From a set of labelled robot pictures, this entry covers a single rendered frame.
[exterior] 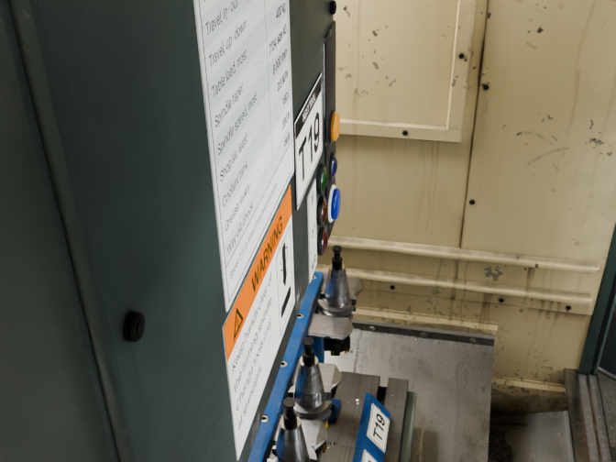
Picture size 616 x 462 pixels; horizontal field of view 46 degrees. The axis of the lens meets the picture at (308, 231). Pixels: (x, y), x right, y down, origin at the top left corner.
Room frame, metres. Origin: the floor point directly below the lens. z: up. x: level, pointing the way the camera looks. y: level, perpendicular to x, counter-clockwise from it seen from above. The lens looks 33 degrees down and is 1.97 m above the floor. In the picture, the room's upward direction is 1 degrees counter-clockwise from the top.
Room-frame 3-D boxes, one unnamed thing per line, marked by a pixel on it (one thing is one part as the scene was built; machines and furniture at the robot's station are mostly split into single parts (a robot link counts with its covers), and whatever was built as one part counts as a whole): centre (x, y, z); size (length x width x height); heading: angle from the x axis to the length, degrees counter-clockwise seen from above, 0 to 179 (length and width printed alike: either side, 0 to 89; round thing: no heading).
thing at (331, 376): (0.78, -0.01, 1.21); 0.07 x 0.05 x 0.01; 77
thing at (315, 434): (0.67, 0.02, 1.21); 0.07 x 0.05 x 0.01; 77
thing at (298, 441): (0.61, 0.03, 1.26); 0.04 x 0.04 x 0.07
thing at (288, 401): (0.61, 0.03, 1.31); 0.02 x 0.02 x 0.03
